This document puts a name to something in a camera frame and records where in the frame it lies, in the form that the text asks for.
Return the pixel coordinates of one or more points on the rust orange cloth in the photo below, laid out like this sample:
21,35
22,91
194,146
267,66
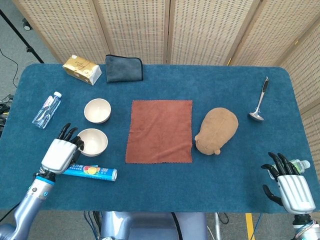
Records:
160,132

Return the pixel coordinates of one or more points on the clear bottle green label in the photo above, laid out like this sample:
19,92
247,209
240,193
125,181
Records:
301,165

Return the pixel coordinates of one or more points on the black tripod stand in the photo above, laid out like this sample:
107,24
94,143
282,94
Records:
22,37

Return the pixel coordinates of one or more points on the blue cling film roll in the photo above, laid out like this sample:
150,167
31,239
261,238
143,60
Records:
97,172

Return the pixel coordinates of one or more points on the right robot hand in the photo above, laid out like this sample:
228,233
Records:
295,192

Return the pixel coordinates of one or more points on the gold tissue pack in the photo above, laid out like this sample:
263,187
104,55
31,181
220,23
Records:
80,68

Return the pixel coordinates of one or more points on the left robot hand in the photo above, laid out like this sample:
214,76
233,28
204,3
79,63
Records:
58,155

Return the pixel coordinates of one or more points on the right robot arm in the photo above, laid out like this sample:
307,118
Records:
305,225

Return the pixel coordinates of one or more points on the cream bowl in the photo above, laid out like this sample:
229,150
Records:
95,142
97,110

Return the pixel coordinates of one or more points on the clear water bottle blue label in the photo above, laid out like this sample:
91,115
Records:
47,110

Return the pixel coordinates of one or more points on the blue tablecloth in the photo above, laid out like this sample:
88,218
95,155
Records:
160,187

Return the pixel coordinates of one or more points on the brown plush capybara toy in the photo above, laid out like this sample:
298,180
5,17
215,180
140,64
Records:
217,130

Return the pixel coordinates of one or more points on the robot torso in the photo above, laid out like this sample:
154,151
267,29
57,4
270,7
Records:
152,226

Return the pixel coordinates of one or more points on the grey folded towel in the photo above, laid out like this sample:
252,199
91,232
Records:
123,68

